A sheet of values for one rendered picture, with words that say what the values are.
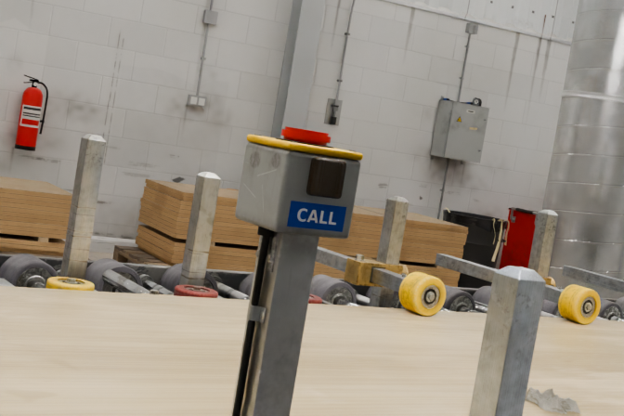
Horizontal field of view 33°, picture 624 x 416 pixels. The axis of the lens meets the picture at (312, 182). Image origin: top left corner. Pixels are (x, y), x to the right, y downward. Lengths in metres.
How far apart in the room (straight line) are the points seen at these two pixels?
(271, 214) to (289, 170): 0.04
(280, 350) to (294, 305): 0.04
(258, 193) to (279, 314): 0.10
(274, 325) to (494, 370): 0.26
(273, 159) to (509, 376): 0.33
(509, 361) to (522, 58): 9.17
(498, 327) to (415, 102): 8.48
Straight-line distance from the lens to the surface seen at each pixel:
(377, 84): 9.25
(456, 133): 9.46
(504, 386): 1.01
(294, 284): 0.85
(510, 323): 1.00
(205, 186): 2.02
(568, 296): 2.42
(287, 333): 0.85
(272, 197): 0.82
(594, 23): 5.34
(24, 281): 2.33
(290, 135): 0.84
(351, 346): 1.70
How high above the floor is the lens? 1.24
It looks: 3 degrees down
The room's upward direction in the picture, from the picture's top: 9 degrees clockwise
